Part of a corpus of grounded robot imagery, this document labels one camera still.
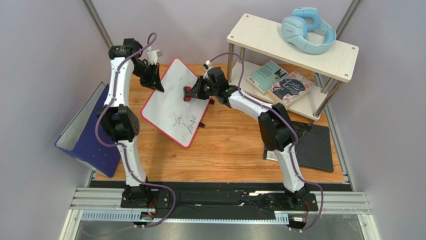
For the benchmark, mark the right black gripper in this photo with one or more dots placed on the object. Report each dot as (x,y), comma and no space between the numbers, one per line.
(203,90)

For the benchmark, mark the dark floral book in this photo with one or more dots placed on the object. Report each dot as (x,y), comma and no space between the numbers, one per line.
(290,89)

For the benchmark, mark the teal book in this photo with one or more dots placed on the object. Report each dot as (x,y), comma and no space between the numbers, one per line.
(266,76)

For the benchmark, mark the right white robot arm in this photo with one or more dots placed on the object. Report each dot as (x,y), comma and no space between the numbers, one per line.
(277,130)

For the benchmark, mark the blue ring binder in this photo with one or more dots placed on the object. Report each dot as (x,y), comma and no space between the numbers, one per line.
(79,141)

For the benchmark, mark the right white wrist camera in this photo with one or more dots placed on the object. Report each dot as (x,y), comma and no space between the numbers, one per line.
(207,65)

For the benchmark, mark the light blue headphones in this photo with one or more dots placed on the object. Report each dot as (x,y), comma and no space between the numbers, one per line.
(304,20)

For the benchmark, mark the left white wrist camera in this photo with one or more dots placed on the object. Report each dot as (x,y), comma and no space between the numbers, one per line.
(153,55)

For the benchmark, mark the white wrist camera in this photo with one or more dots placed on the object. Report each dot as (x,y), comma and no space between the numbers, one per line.
(153,55)
(207,65)

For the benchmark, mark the red heart-shaped eraser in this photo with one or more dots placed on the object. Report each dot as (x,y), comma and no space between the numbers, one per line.
(188,94)

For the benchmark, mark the white two-tier shelf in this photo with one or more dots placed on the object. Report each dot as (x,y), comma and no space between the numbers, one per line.
(264,36)

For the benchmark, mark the black tablet pad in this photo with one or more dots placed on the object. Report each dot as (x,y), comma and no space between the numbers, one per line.
(313,149)

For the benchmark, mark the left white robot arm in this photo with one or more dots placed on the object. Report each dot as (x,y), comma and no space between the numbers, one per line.
(120,123)

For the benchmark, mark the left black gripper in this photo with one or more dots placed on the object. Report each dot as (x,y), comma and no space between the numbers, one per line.
(154,82)

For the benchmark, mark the pink-framed whiteboard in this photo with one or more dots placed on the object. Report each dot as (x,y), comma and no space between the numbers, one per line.
(168,112)

